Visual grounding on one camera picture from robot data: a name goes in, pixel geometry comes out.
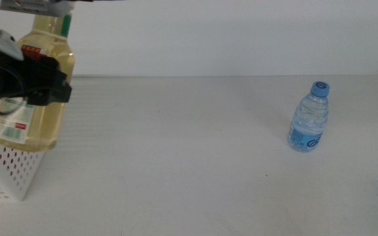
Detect blue cap water bottle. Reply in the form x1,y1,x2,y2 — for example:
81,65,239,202
287,81,331,153

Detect white perforated plastic basket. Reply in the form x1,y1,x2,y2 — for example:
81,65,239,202
0,96,45,201

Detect yellow liquid plastic bottle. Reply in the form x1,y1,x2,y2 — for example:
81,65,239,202
0,12,75,153

